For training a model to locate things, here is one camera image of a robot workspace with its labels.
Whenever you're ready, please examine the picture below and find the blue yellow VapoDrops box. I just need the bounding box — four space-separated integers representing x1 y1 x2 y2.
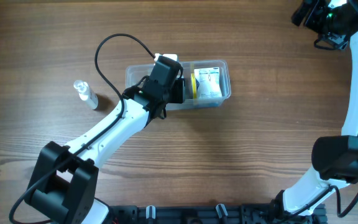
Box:
190 61 223 109

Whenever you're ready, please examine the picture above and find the white medicine box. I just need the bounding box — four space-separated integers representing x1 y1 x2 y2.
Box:
195 67 222 98

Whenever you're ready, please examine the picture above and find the small clear spray bottle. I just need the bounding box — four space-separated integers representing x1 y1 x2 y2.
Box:
73 80 98 110

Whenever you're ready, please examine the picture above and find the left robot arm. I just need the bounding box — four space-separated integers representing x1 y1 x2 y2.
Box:
24 56 184 223

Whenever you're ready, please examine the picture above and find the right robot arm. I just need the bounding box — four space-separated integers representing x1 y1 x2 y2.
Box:
268 1 358 223

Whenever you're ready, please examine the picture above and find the clear plastic container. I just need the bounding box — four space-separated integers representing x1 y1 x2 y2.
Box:
125 59 232 113

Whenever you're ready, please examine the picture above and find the black left camera cable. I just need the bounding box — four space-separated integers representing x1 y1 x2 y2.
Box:
9 33 157 224

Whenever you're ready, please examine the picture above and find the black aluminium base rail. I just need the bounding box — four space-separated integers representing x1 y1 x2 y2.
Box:
109 203 328 224

